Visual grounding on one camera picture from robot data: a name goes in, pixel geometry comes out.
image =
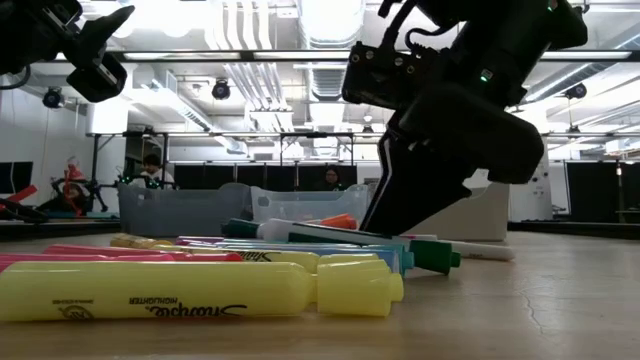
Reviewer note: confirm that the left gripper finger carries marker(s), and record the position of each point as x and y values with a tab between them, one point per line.
102	32

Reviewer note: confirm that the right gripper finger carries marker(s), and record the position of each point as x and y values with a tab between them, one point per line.
379	180
420	195

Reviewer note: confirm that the orange dry-erase marker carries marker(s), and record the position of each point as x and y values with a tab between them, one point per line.
340	221

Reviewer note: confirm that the green dry-erase marker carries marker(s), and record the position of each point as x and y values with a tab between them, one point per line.
435	255

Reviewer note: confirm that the pale beige bin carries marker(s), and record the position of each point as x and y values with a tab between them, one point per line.
480	215

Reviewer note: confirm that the teal green highlighter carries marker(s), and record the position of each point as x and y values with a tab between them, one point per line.
407	261

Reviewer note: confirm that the white marker yellow cap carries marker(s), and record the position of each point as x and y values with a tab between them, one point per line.
485	250

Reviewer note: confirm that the yellow Sharpie highlighter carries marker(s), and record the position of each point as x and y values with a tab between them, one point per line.
150	287
290	259

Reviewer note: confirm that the orange-yellow highlighter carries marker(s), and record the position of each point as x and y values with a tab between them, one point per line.
132	241

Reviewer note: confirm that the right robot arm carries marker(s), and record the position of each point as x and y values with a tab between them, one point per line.
525	30

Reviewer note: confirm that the black background robot arm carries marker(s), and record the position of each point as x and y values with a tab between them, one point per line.
102	192

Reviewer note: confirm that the person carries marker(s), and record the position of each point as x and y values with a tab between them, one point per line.
150	172
331	178
70	197

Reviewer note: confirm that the black ceiling spotlight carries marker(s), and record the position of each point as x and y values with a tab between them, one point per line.
576	91
221	90
52	98

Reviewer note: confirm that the clear plastic bin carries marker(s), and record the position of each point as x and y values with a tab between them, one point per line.
300	205

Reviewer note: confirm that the white pillar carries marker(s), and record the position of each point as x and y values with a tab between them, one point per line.
537	200

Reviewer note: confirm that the black divider panel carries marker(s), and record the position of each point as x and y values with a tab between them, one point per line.
210	177
592	190

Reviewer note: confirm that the red stand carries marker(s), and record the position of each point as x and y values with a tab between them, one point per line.
74	172

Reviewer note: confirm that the red stick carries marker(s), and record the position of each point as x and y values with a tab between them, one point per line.
25	192

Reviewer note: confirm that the dark grey bin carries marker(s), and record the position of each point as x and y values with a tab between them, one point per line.
175	210

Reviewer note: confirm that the black frame crossbar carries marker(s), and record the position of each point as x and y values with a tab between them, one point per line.
225	55

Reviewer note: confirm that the dark wall monitor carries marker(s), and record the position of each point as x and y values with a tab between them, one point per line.
15	177

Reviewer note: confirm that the ribbed ventilation duct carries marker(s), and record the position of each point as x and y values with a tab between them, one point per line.
330	30

